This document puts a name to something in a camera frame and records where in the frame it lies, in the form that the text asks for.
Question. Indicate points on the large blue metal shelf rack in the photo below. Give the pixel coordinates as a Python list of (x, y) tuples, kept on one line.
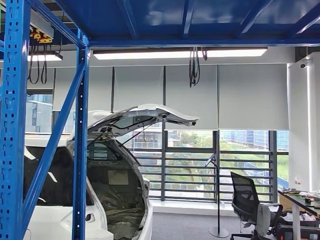
[(12, 132)]

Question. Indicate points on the white car tailgate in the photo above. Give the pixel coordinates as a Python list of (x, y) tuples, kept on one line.
[(157, 112)]

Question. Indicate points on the grey roller blind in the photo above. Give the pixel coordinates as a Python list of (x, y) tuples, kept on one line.
[(137, 86), (180, 99), (252, 99), (62, 86)]

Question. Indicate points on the grey window railing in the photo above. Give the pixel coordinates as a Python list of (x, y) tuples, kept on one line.
[(163, 165)]

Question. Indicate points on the long ceiling light panel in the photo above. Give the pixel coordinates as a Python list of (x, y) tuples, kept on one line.
[(149, 54)]

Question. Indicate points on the white car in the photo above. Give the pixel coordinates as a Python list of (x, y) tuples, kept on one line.
[(120, 198)]

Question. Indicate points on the black floor stand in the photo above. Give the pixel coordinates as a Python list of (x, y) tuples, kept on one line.
[(218, 198)]

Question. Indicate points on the black mesh office chair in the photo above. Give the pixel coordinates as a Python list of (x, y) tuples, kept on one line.
[(242, 193)]

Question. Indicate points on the short ceiling light panel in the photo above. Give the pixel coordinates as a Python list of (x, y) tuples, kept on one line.
[(50, 57)]

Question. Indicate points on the dark framed window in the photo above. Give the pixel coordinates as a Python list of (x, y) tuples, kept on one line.
[(40, 112)]

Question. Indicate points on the grey cloth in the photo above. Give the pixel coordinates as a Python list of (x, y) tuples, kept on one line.
[(263, 218)]

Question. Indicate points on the cardboard box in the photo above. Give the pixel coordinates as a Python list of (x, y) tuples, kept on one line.
[(284, 202)]

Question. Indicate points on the dark desk with white legs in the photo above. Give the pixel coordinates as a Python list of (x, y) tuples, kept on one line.
[(296, 200)]

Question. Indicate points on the black equipment case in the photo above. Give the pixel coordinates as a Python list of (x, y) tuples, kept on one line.
[(297, 232)]

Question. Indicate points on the grey ceiling rail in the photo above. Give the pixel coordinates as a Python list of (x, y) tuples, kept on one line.
[(42, 24)]

